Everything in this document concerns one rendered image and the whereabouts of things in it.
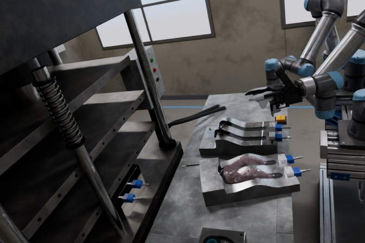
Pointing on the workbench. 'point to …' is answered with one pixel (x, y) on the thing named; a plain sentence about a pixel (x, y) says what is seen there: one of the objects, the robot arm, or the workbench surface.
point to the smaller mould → (224, 235)
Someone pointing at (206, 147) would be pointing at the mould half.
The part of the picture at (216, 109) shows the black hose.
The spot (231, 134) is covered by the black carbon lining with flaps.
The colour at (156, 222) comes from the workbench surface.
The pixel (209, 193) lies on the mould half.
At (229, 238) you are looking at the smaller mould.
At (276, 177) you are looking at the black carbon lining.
